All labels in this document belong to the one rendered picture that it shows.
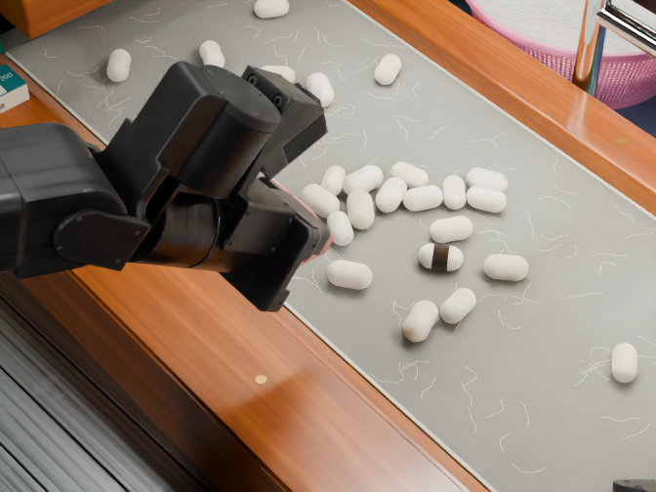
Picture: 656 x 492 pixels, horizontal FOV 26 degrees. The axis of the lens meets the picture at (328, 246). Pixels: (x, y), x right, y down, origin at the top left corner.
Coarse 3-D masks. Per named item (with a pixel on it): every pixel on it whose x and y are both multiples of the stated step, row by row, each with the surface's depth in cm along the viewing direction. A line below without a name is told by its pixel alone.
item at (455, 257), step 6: (426, 246) 115; (432, 246) 115; (450, 246) 115; (420, 252) 115; (426, 252) 115; (432, 252) 114; (450, 252) 114; (456, 252) 114; (420, 258) 115; (426, 258) 115; (450, 258) 114; (456, 258) 114; (462, 258) 115; (426, 264) 115; (450, 264) 114; (456, 264) 114; (450, 270) 115
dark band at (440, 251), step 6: (438, 246) 115; (444, 246) 115; (438, 252) 114; (444, 252) 114; (432, 258) 114; (438, 258) 114; (444, 258) 114; (432, 264) 115; (438, 264) 114; (444, 264) 114; (444, 270) 115
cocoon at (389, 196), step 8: (384, 184) 120; (392, 184) 120; (400, 184) 120; (384, 192) 119; (392, 192) 119; (400, 192) 120; (376, 200) 120; (384, 200) 119; (392, 200) 119; (400, 200) 120; (384, 208) 119; (392, 208) 119
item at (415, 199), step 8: (408, 192) 119; (416, 192) 119; (424, 192) 119; (432, 192) 119; (440, 192) 120; (408, 200) 119; (416, 200) 119; (424, 200) 119; (432, 200) 119; (440, 200) 120; (408, 208) 120; (416, 208) 119; (424, 208) 120
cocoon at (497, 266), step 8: (496, 256) 114; (504, 256) 114; (512, 256) 114; (488, 264) 114; (496, 264) 114; (504, 264) 114; (512, 264) 114; (520, 264) 114; (488, 272) 114; (496, 272) 114; (504, 272) 114; (512, 272) 114; (520, 272) 114; (512, 280) 114
